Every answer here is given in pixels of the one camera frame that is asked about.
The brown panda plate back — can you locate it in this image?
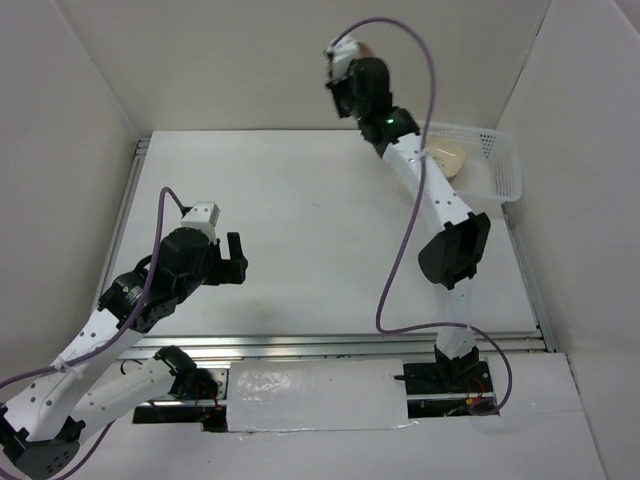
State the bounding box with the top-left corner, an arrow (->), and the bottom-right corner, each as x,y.
357,41 -> 375,59

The cream panda plate back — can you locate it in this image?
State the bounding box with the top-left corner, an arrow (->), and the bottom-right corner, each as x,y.
427,138 -> 467,180

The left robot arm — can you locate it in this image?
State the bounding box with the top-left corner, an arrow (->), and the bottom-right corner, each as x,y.
1,227 -> 248,479

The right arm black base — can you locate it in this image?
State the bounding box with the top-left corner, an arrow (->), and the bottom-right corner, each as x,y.
394,347 -> 497,419

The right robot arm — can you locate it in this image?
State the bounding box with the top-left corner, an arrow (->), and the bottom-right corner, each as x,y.
326,54 -> 491,392

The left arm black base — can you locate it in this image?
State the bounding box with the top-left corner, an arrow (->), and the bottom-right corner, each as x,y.
132,368 -> 229,433

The white plastic basket bin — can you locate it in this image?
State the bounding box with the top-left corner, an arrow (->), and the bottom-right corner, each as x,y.
428,122 -> 522,204

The white taped cover panel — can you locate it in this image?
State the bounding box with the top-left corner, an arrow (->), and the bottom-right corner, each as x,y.
226,359 -> 409,433

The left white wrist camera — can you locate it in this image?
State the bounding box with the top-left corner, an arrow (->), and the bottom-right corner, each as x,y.
181,202 -> 220,243

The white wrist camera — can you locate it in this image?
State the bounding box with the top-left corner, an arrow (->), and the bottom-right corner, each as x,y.
324,36 -> 361,83
181,202 -> 220,243

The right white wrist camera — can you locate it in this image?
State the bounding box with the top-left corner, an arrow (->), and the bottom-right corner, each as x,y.
324,36 -> 361,83

